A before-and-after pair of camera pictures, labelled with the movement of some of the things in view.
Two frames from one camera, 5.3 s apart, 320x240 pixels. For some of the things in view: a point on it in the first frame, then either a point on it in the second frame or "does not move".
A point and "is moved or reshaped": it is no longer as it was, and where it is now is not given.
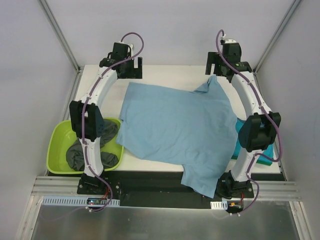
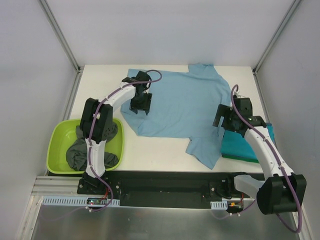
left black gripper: x=133 y=71 → x=141 y=102
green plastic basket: x=60 y=137 does not move
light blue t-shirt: x=197 y=128 is moved or reshaped
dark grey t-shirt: x=75 y=153 does not move
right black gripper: x=214 y=66 → x=222 y=116
